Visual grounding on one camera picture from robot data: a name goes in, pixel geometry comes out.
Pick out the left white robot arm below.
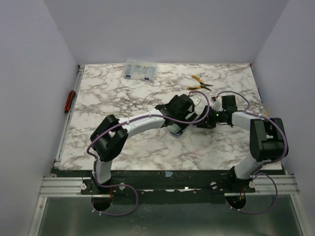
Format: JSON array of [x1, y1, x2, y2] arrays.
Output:
[[90, 94, 200, 184]]

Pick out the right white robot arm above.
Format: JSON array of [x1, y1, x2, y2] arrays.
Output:
[[195, 95, 288, 179]]

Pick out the clear plastic organizer box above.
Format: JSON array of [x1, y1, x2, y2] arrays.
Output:
[[123, 59, 158, 82]]

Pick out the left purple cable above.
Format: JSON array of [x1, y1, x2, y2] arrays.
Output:
[[86, 90, 211, 217]]

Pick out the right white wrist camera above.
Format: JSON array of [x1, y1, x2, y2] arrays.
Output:
[[211, 97, 222, 111]]

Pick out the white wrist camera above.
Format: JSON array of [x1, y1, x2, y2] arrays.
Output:
[[189, 93, 202, 109], [211, 97, 222, 111]]

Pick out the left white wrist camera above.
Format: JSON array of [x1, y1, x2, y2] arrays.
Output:
[[189, 93, 202, 109]]

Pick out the yellow handled pliers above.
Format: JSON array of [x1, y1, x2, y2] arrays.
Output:
[[187, 75, 213, 91]]

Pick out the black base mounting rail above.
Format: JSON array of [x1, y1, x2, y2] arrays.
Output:
[[81, 170, 255, 205]]

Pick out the red black handled tool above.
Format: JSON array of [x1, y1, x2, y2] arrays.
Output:
[[64, 90, 76, 113]]

